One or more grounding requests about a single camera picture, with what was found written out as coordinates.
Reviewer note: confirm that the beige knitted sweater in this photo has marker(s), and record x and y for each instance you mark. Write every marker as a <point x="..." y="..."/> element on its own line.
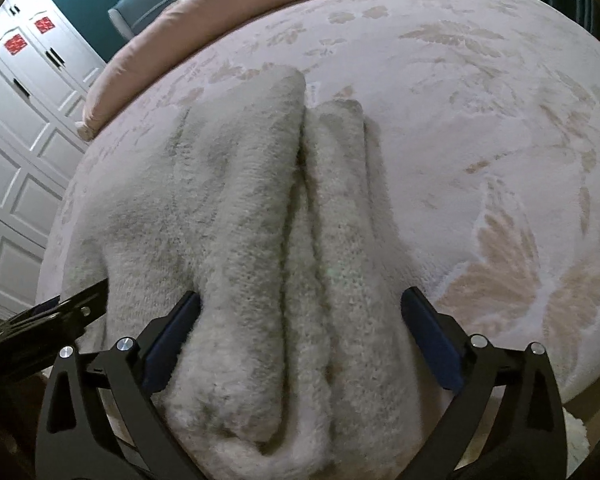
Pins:
<point x="277" y="211"/>

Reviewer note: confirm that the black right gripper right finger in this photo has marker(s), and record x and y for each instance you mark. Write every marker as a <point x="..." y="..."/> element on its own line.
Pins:
<point x="505" y="420"/>

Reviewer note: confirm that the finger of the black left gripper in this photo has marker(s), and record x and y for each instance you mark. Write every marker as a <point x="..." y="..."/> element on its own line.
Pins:
<point x="46" y="328"/>

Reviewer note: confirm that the white fluffy rug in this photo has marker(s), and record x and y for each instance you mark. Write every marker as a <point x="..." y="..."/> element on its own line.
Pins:
<point x="578" y="446"/>

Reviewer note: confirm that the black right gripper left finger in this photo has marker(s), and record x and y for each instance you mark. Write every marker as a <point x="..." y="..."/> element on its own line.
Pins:
<point x="75" y="439"/>

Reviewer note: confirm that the white panelled wardrobe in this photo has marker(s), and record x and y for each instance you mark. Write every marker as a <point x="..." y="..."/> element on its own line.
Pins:
<point x="46" y="68"/>

